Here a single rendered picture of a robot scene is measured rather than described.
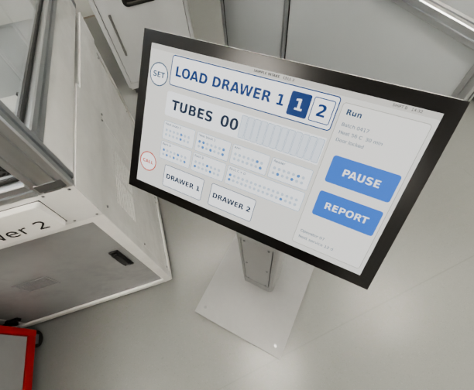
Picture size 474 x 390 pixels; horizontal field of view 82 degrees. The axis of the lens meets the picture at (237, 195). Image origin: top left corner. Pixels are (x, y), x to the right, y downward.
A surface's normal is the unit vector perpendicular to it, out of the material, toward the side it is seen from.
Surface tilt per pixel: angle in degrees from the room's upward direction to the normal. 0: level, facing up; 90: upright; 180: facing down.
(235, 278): 5
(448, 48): 90
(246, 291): 3
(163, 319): 0
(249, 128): 50
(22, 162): 90
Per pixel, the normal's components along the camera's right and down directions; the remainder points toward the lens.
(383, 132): -0.39, 0.26
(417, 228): -0.07, -0.52
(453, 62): -0.92, 0.37
